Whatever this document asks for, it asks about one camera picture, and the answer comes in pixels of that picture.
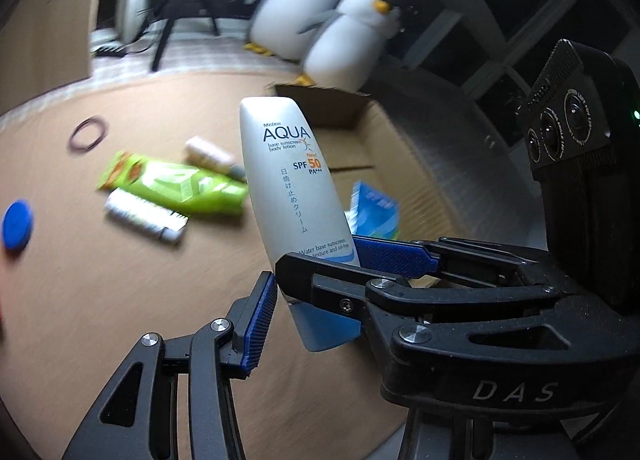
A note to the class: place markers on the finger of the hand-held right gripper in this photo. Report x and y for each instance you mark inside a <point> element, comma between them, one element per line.
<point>395,256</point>
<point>340,290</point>

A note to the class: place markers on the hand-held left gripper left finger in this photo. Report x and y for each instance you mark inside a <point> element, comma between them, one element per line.
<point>257,325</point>

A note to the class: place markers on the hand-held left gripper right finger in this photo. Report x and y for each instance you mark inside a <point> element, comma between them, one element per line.
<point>440,440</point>

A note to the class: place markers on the blue wipes packet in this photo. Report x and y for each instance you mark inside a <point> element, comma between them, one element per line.
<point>375,210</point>

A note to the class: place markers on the cardboard box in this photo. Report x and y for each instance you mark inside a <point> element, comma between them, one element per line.
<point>385,150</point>

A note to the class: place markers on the white sunscreen bottle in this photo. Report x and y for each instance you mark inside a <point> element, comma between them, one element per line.
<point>285,180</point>

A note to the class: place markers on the green tube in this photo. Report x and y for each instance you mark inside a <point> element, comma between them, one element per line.
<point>185,190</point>

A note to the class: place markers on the patterned lighter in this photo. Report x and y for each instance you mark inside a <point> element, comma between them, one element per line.
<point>142,217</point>

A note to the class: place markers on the small white grey-capped bottle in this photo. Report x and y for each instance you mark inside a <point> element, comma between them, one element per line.
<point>207,153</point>

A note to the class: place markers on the blue round case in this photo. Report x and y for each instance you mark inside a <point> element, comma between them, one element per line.
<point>17,225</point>

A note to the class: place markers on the small penguin plush toy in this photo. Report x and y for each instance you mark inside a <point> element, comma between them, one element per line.
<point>345,40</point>

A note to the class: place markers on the large penguin plush toy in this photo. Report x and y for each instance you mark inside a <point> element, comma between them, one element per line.
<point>295,0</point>

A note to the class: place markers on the black tripod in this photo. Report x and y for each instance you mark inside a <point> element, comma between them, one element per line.
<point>167,25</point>

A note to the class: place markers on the black power strip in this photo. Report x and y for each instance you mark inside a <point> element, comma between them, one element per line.
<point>107,48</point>

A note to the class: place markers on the light wooden panel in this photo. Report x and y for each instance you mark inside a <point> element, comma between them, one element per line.
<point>45,25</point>

